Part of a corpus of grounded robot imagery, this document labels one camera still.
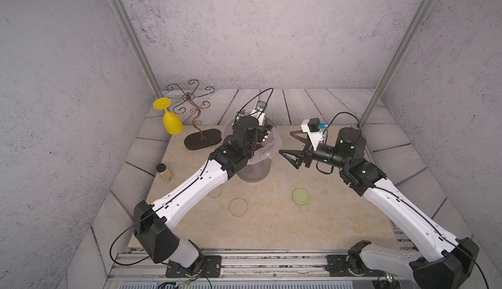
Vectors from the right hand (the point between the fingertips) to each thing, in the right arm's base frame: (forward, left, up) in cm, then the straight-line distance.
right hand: (287, 142), depth 64 cm
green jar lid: (0, -9, -38) cm, 39 cm away
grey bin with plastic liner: (+7, +10, -26) cm, 29 cm away
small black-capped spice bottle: (+6, +53, -29) cm, 60 cm away
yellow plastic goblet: (+24, +51, -14) cm, 58 cm away
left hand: (+12, +10, +1) cm, 16 cm away
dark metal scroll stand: (+31, +46, -35) cm, 66 cm away
